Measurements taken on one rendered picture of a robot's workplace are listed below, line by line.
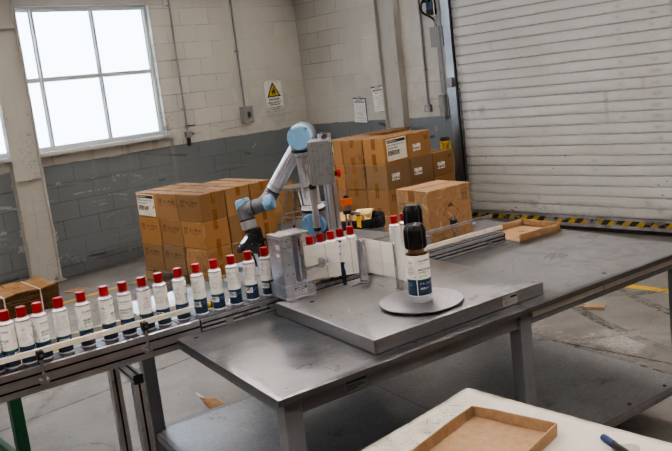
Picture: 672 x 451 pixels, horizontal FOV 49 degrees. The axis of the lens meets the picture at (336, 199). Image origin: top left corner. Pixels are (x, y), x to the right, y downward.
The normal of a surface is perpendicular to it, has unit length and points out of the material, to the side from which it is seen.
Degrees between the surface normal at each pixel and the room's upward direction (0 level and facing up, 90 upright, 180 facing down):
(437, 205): 90
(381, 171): 90
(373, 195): 88
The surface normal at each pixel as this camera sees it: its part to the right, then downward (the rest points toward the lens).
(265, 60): 0.68, 0.04
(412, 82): -0.72, 0.19
